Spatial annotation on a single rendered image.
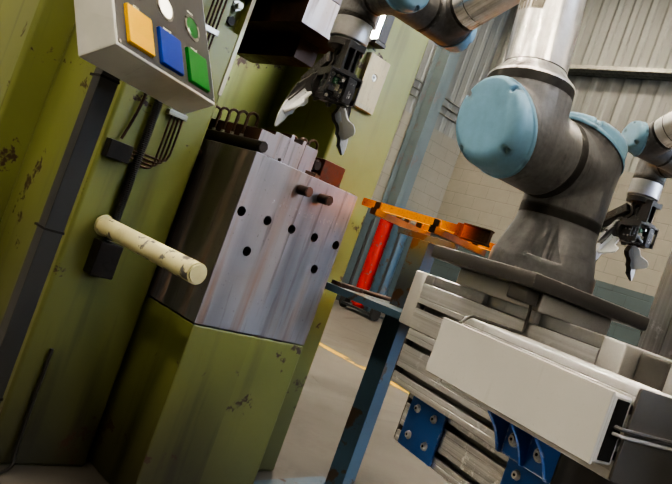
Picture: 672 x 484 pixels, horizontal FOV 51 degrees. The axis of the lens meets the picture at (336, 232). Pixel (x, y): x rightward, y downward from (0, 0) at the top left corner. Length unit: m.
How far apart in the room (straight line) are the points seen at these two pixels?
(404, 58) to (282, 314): 0.94
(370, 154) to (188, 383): 0.94
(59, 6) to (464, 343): 1.64
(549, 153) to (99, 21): 0.79
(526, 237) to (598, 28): 10.33
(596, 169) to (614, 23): 10.21
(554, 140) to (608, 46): 10.13
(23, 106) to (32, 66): 0.11
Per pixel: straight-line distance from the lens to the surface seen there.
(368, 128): 2.23
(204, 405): 1.85
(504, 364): 0.77
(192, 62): 1.48
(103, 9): 1.31
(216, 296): 1.75
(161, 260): 1.48
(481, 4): 1.31
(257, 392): 1.94
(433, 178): 11.25
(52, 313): 1.80
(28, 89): 2.14
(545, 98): 0.92
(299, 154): 1.88
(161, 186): 1.83
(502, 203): 10.84
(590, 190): 1.00
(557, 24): 0.98
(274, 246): 1.81
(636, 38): 10.91
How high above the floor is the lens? 0.77
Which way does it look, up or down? 1 degrees up
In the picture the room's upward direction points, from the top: 20 degrees clockwise
